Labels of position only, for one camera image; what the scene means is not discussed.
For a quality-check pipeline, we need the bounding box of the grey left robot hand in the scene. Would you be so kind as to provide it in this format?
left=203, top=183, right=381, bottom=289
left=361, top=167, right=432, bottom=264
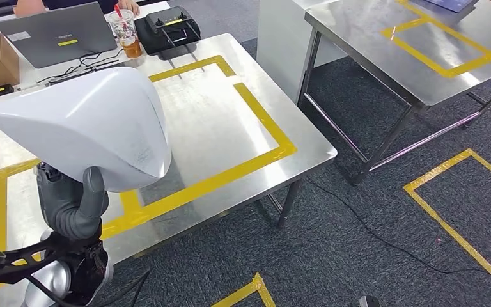
left=35, top=162, right=110, bottom=242

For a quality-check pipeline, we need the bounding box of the yellow tape workbench marking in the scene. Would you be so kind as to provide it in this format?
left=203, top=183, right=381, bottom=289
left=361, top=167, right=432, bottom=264
left=0, top=55, right=298, bottom=293

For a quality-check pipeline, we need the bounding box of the black laptop cable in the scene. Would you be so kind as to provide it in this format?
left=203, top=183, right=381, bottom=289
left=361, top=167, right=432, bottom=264
left=38, top=49, right=125, bottom=86

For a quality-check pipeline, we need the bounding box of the black remote controller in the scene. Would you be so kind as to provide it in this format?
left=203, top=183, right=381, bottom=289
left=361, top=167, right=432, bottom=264
left=134, top=6, right=202, bottom=56

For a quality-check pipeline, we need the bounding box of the yellow floor tape square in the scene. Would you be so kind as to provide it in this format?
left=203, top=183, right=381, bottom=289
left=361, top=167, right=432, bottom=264
left=211, top=272, right=277, bottom=307
left=403, top=148, right=491, bottom=283

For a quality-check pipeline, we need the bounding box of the stainless steel table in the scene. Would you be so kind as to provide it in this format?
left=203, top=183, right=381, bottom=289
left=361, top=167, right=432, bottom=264
left=296, top=0, right=491, bottom=187

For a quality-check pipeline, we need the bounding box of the stainless steel workbench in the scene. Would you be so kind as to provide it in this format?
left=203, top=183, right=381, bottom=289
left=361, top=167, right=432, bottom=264
left=0, top=33, right=338, bottom=307

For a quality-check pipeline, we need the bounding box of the white plastic cover part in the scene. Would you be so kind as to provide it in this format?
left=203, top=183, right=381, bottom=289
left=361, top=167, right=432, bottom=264
left=0, top=66, right=173, bottom=194

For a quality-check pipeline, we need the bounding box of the white table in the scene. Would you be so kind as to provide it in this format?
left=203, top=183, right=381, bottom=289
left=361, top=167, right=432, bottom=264
left=256, top=0, right=348, bottom=105

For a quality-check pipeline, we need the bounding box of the black floor cable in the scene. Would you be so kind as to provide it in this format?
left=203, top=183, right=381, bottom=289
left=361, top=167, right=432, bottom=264
left=304, top=175, right=491, bottom=289

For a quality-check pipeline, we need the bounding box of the grey laptop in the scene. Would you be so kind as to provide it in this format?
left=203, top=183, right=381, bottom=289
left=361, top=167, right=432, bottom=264
left=0, top=2, right=118, bottom=70

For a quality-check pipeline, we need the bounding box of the dark blue flat panel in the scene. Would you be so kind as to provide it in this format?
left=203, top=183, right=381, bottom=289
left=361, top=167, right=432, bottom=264
left=410, top=0, right=479, bottom=13

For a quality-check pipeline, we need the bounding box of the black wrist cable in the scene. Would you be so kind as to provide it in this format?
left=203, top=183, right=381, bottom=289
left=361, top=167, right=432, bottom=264
left=97, top=269, right=153, bottom=307

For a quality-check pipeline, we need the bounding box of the plastic iced tea cup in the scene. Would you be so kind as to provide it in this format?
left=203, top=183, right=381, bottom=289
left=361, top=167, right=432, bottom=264
left=107, top=4, right=143, bottom=59

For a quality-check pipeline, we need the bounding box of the white desk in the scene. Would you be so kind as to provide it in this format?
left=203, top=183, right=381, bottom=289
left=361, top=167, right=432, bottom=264
left=0, top=0, right=172, bottom=92

